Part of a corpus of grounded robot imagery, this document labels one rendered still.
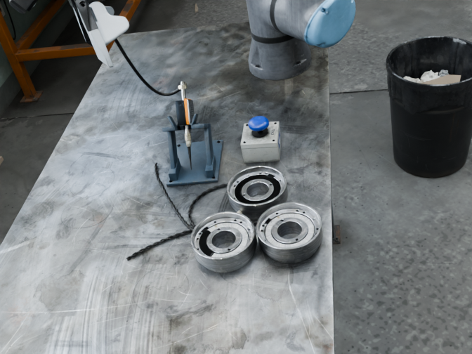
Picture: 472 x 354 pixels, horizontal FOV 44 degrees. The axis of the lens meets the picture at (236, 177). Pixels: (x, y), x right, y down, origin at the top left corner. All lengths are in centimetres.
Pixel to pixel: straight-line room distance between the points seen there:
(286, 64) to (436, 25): 203
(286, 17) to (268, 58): 15
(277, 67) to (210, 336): 70
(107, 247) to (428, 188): 146
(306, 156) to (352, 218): 102
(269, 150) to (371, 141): 139
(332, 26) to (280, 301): 58
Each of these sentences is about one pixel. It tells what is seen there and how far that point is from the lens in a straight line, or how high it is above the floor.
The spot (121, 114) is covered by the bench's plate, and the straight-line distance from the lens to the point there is 138.
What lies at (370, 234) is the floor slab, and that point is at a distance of 208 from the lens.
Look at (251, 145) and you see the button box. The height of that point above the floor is 84.
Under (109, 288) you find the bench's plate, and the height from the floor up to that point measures 80.
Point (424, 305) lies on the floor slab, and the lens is 189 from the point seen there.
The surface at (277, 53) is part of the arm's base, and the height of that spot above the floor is 86.
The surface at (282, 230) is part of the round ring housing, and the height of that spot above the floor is 81.
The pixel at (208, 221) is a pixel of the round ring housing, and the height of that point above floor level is 83.
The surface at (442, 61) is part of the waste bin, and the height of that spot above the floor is 33.
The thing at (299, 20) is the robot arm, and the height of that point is 98.
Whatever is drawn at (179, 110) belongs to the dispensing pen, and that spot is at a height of 92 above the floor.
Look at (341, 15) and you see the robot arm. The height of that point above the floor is 97.
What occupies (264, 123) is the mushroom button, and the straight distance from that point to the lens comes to 110.
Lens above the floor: 150
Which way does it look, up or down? 39 degrees down
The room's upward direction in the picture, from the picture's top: 12 degrees counter-clockwise
